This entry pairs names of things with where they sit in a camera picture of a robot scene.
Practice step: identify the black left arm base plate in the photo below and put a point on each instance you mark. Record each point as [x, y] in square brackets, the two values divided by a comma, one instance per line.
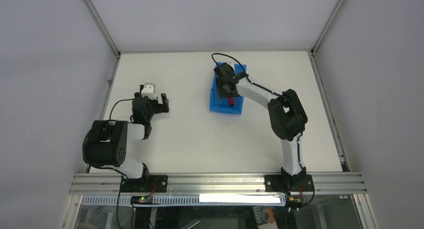
[144, 183]

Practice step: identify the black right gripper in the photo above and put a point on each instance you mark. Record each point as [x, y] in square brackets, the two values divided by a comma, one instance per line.
[227, 87]

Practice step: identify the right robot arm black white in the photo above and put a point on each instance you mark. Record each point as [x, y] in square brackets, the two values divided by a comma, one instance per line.
[286, 114]

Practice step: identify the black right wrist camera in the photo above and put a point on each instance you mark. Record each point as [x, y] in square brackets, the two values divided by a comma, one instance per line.
[224, 71]

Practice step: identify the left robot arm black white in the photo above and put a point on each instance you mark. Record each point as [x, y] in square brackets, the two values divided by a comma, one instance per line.
[105, 144]

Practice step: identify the coffee labelled box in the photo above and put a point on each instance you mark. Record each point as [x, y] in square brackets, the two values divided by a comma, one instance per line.
[263, 215]

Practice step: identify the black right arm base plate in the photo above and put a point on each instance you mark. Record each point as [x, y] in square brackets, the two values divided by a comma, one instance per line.
[288, 184]

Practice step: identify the white slotted cable duct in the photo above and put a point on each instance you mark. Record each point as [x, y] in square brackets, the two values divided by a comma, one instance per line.
[184, 200]

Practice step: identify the blue plastic bin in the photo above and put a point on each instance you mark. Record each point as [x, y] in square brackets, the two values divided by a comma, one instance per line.
[221, 105]

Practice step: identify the aluminium mounting rail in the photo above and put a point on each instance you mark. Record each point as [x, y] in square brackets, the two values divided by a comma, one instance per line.
[190, 184]

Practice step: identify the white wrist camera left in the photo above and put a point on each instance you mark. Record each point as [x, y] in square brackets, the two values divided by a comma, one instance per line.
[148, 90]

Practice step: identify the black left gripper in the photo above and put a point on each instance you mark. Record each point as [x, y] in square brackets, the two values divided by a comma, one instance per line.
[154, 105]

